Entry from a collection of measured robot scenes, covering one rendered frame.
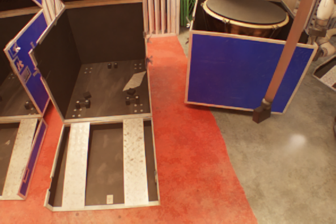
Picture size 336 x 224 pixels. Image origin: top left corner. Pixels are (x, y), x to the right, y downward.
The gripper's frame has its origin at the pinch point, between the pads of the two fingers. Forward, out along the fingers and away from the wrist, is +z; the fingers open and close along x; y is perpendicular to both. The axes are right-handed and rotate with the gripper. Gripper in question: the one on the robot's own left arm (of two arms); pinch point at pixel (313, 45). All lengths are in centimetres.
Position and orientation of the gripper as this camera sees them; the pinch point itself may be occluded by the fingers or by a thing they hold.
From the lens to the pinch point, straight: 200.6
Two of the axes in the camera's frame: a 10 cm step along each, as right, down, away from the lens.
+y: 1.7, -5.4, 8.2
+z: -0.3, 8.3, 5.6
